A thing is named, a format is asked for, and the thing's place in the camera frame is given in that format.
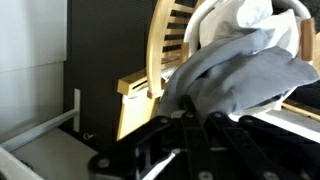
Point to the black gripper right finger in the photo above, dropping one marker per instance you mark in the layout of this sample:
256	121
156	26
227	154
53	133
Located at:
259	150

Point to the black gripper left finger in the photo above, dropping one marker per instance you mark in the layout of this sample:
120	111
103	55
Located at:
140	152

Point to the grey sock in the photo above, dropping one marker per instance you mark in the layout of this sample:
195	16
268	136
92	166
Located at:
235	74

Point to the white shirt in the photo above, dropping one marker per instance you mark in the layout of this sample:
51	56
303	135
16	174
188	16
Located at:
230	16

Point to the wooden chair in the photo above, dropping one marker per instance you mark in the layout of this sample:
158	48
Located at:
166	52

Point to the white rope laundry hamper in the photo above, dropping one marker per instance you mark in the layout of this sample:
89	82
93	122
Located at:
304	19

